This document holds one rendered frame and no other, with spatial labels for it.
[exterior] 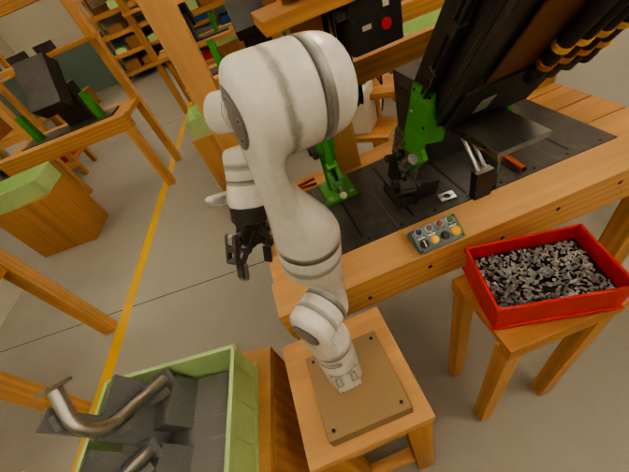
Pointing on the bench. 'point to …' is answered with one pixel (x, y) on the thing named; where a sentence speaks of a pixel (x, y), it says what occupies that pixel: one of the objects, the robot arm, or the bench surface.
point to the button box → (434, 234)
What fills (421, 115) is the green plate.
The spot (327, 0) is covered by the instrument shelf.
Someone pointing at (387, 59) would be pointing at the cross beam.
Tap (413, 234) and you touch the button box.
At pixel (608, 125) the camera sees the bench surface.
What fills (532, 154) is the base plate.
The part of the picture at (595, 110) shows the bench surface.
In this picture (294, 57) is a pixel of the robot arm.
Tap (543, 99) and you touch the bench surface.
